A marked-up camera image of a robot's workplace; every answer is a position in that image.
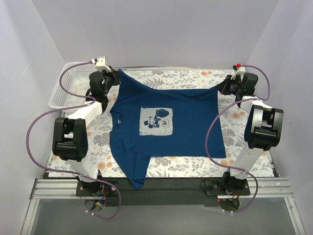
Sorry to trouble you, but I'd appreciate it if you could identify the blue printed t shirt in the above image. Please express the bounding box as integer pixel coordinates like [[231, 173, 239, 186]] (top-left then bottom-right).
[[110, 72, 226, 189]]

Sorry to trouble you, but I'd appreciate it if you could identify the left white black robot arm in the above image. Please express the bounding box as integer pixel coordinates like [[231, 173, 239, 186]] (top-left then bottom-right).
[[52, 67, 119, 196]]

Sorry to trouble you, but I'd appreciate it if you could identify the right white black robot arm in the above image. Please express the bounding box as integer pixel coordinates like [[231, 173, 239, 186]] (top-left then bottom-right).
[[216, 72, 284, 195]]

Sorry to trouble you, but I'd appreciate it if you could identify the white plastic mesh basket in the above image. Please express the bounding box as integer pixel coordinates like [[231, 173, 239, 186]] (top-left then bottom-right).
[[48, 62, 96, 109]]

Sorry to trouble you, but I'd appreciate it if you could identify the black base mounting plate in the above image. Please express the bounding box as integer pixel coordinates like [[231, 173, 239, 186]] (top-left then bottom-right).
[[76, 177, 250, 207]]

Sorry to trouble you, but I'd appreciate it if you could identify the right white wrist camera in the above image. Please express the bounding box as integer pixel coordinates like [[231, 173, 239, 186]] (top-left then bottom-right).
[[231, 63, 246, 80]]

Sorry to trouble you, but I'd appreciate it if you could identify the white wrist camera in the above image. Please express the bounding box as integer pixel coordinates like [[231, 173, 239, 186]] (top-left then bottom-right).
[[90, 56, 111, 72], [231, 63, 246, 80]]

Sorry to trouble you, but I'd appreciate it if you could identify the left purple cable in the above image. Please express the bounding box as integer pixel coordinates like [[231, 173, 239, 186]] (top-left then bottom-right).
[[25, 60, 122, 220]]

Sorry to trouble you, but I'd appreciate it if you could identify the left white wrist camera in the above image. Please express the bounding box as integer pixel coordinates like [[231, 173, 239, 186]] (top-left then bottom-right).
[[90, 56, 111, 72]]

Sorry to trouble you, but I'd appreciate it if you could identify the aluminium frame rail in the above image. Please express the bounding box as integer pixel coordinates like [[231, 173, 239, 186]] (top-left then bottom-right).
[[30, 177, 293, 199]]

